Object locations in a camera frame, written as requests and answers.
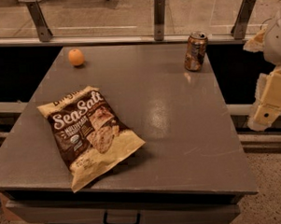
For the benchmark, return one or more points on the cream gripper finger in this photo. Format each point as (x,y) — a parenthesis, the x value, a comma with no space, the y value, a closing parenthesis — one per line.
(255,44)
(267,105)

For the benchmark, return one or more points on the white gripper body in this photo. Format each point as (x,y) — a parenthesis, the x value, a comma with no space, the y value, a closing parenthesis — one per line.
(276,43)

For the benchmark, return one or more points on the orange soda can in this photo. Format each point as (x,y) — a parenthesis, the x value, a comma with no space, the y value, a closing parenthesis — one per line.
(196,50)

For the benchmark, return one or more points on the brown sea salt chip bag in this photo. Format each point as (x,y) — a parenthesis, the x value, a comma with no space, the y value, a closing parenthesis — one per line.
(89,135)

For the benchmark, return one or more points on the orange fruit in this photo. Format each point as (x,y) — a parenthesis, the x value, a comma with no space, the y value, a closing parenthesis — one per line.
(76,57)

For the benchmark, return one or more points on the grey cabinet drawer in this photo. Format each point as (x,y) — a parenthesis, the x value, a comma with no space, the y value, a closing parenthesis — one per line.
(54,212)

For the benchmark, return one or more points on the middle metal railing bracket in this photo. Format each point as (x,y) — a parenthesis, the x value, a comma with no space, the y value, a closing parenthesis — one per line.
(159,16)

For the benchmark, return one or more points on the black drawer handle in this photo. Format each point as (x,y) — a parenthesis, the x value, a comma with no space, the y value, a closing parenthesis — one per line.
(121,217)

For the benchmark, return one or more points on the left metal railing bracket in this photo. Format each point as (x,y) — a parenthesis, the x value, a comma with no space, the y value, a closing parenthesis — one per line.
(43,31)

